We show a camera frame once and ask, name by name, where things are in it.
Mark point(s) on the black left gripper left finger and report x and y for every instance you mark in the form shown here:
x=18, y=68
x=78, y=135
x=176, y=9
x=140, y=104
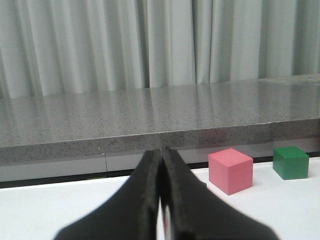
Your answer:
x=130, y=214

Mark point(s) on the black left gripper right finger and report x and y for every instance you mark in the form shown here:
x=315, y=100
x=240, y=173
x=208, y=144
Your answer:
x=192, y=212

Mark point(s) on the pink cube block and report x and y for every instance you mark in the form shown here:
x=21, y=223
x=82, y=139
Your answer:
x=230, y=170

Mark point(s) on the grey speckled stone counter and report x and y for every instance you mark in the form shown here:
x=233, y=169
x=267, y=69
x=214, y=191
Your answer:
x=73, y=134

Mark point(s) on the small green cube block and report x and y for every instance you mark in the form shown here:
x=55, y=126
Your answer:
x=290, y=163

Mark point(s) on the grey-green pleated curtain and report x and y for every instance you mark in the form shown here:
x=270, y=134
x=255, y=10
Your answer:
x=51, y=47

